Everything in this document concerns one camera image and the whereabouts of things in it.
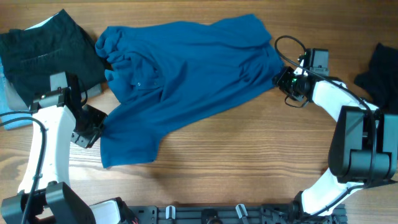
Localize folded grey garment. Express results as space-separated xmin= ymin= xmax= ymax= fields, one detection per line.
xmin=4 ymin=80 xmax=102 ymax=110

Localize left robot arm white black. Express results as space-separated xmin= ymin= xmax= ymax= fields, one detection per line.
xmin=1 ymin=105 xmax=123 ymax=223

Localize black garment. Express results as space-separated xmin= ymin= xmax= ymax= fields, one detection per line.
xmin=354 ymin=43 xmax=397 ymax=114

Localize folded light blue jeans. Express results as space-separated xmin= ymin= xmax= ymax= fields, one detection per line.
xmin=0 ymin=57 xmax=34 ymax=131

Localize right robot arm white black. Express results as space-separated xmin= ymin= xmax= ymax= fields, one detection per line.
xmin=272 ymin=67 xmax=397 ymax=222

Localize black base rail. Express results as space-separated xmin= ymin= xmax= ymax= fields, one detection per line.
xmin=124 ymin=203 xmax=348 ymax=224

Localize folded black pants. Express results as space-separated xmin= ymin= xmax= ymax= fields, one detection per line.
xmin=1 ymin=10 xmax=106 ymax=106

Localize blue polo shirt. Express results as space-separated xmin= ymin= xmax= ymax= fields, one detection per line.
xmin=95 ymin=14 xmax=284 ymax=168

